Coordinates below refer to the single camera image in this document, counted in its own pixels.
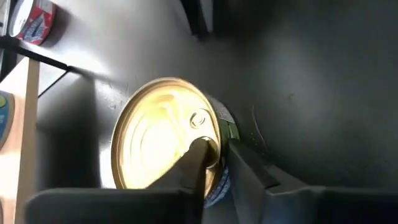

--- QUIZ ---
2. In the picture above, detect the green label fish can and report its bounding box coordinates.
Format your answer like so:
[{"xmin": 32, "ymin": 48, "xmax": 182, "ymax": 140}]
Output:
[{"xmin": 110, "ymin": 77, "xmax": 241, "ymax": 208}]

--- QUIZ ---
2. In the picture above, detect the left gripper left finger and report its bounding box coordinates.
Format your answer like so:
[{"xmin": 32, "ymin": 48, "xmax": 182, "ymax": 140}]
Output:
[{"xmin": 147, "ymin": 138, "xmax": 211, "ymax": 224}]

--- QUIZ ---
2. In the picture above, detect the black table mat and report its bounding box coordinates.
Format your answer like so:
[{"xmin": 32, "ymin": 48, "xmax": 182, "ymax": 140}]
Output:
[{"xmin": 0, "ymin": 0, "xmax": 398, "ymax": 224}]

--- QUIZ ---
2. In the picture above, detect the wooden shelf with black frame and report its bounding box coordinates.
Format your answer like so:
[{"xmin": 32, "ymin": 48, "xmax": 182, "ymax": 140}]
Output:
[{"xmin": 0, "ymin": 35, "xmax": 73, "ymax": 224}]

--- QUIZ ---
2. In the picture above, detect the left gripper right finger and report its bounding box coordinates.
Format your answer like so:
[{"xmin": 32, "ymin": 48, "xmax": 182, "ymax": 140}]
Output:
[{"xmin": 228, "ymin": 139, "xmax": 324, "ymax": 224}]

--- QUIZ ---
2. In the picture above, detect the red label tuna can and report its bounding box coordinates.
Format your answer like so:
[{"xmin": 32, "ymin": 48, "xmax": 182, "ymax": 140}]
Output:
[{"xmin": 7, "ymin": 0, "xmax": 57, "ymax": 47}]

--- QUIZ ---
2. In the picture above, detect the blue label fish can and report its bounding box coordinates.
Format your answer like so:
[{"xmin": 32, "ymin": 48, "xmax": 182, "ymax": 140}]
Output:
[{"xmin": 0, "ymin": 90, "xmax": 16, "ymax": 152}]

